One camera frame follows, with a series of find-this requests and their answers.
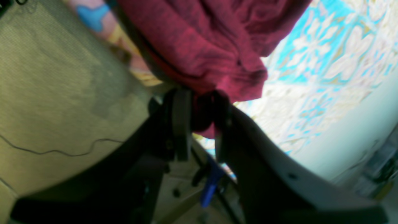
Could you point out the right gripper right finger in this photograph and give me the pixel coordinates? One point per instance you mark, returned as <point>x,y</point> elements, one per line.
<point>274,188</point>

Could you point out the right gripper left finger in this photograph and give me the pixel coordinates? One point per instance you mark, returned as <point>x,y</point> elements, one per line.
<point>122,188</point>

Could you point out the dark red t-shirt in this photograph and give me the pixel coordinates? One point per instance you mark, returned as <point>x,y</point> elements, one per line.
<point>209,45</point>

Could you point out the patterned tablecloth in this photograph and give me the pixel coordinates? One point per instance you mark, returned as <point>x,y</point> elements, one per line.
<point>338,53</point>

